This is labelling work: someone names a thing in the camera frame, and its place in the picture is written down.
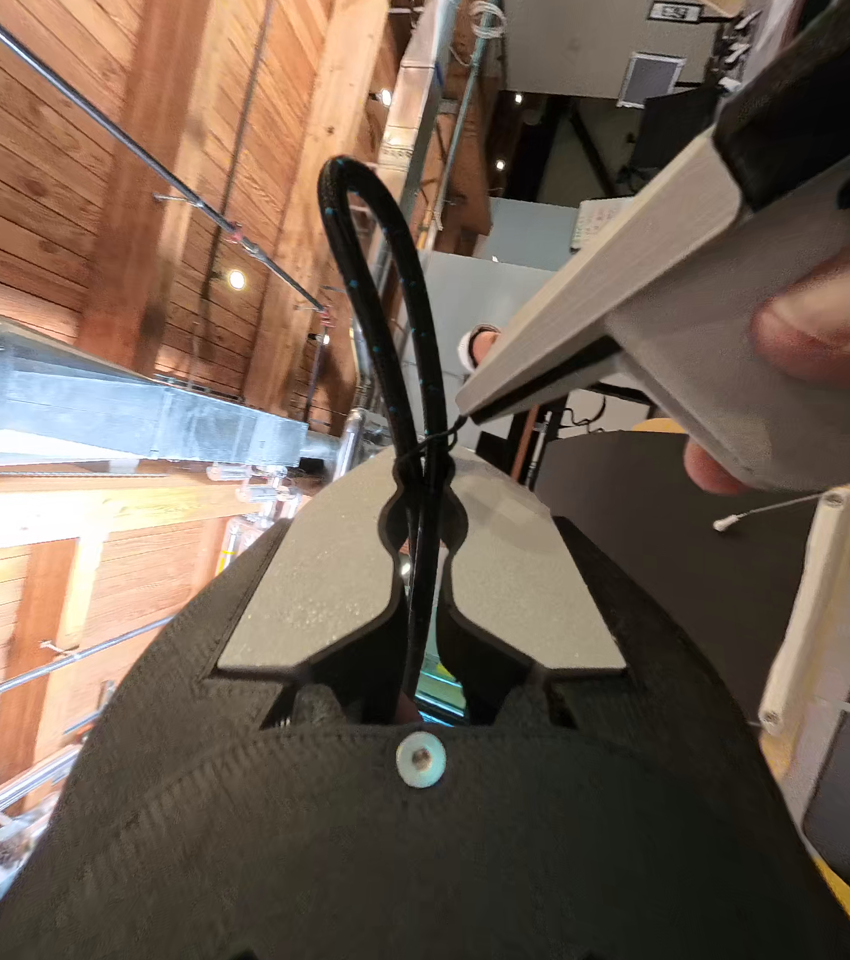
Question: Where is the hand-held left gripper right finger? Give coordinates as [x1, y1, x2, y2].
[434, 453, 630, 691]

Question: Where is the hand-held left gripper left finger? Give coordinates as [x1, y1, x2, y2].
[215, 455, 411, 687]

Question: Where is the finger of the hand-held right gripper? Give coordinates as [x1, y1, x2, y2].
[455, 128, 850, 496]

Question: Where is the black twist tie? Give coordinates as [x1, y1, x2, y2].
[392, 417, 474, 456]

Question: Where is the black braided hdmi cable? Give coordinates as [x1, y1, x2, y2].
[316, 153, 466, 714]

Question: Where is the person's right hand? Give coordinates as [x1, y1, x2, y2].
[683, 225, 850, 507]

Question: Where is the black wood-edged board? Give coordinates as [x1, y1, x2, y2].
[527, 426, 850, 789]

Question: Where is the thin ceiling pipe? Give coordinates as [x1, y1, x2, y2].
[0, 0, 325, 313]

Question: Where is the silver ceiling duct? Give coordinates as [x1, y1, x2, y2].
[0, 297, 348, 475]

